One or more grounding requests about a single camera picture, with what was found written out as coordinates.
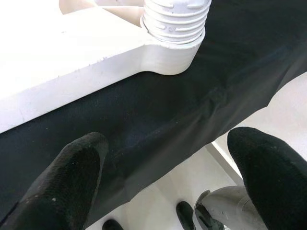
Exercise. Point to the white plastic children table top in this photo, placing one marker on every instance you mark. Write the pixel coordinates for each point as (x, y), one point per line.
(72, 60)

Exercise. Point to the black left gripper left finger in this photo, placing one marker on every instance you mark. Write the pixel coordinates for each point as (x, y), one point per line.
(62, 187)

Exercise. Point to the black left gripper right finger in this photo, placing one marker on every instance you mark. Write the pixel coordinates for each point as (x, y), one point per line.
(275, 182)

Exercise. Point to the black tablecloth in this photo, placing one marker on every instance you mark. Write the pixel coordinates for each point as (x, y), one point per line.
(192, 107)

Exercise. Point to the white plastic table leg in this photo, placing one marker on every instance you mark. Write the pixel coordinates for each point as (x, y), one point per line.
(177, 21)

